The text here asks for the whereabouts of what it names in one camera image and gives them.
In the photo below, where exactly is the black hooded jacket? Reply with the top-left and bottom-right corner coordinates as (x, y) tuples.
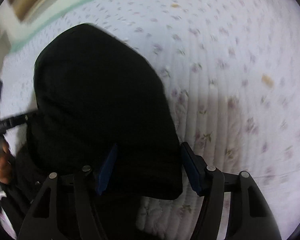
(8, 24), (183, 239)

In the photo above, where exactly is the white floral quilted bedspread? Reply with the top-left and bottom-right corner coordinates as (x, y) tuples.
(0, 0), (300, 239)

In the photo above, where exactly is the person's left hand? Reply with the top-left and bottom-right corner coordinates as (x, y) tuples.
(0, 140), (12, 184)

